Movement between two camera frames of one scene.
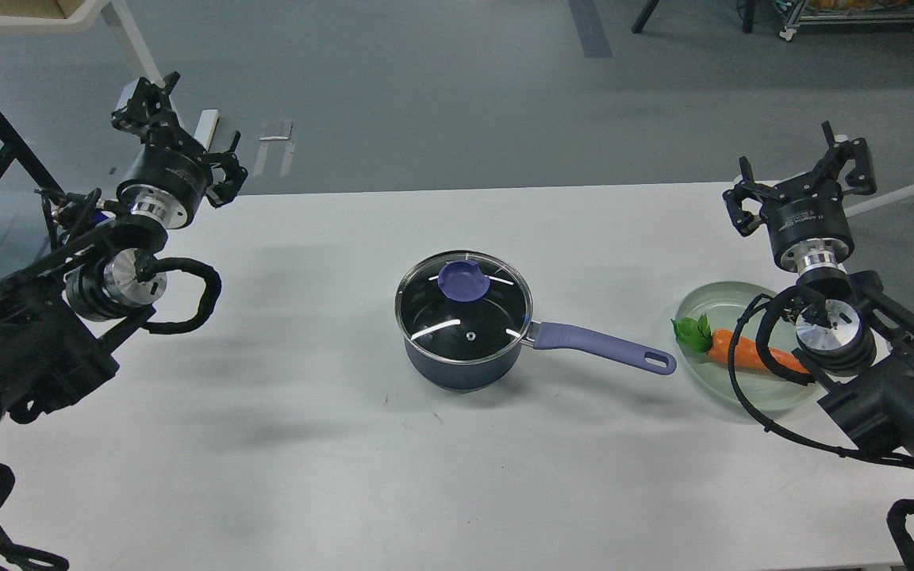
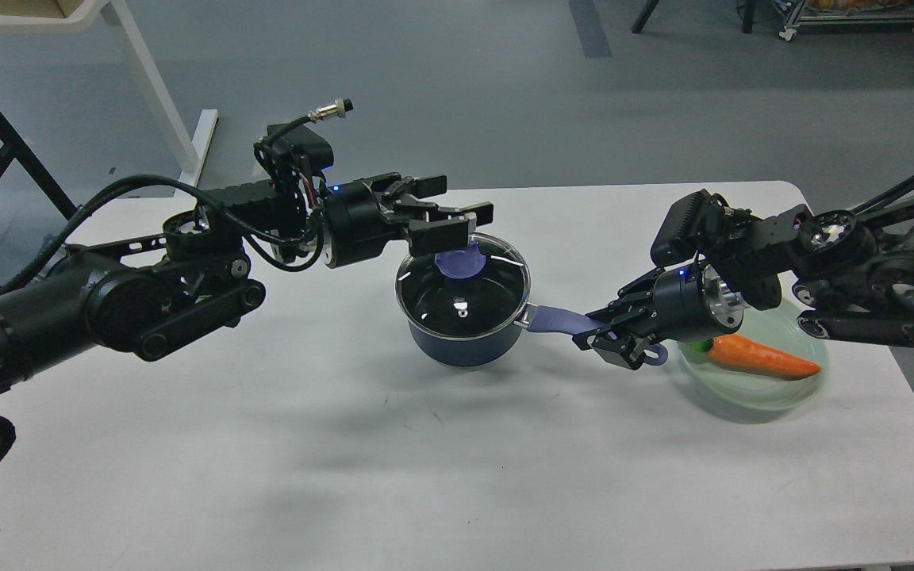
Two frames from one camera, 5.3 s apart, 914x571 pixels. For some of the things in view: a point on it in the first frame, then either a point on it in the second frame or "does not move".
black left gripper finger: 224,190 → 432,228
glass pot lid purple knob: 463,281 → 462,264
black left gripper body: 170,179 → 359,224
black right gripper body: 808,224 → 692,303
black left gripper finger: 148,114 → 420,187
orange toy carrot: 697,335 does not move
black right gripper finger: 861,177 → 635,299
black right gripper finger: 743,199 → 621,343
